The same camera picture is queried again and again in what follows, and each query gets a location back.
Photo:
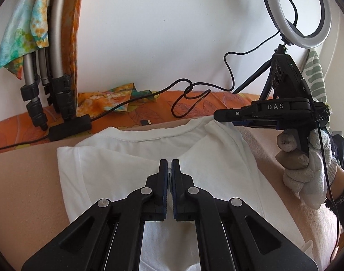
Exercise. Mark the orange patterned board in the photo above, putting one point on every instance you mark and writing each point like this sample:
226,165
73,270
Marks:
71,19

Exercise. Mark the person's right forearm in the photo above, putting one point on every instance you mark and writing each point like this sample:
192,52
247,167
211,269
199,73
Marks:
342,180

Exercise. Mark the small black memory card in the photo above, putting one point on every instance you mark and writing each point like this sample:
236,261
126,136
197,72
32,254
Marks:
145,122

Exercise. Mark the orange patterned bedsheet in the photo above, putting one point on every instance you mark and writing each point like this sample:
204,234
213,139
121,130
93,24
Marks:
8,132

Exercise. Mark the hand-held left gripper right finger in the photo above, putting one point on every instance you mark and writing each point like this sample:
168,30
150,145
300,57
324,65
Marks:
176,186

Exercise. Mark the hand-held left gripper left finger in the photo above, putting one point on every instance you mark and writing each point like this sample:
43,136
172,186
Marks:
163,186

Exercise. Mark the green striped pillow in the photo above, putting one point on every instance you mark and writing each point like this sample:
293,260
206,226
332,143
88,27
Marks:
316,76

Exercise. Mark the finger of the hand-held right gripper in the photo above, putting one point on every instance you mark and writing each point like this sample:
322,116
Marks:
231,114

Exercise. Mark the person's right hand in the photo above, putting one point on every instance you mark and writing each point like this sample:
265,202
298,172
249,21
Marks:
301,180

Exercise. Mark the white t-shirt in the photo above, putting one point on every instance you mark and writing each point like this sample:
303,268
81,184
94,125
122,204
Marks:
217,161

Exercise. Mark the small orange floral cloth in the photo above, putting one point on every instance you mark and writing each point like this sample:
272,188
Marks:
112,97

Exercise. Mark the silver folded tripod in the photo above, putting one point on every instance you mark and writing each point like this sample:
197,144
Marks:
57,34

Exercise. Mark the colourful patterned scarf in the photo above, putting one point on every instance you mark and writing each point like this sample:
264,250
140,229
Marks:
16,34

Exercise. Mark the black mini tripod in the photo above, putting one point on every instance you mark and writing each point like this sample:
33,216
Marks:
253,77

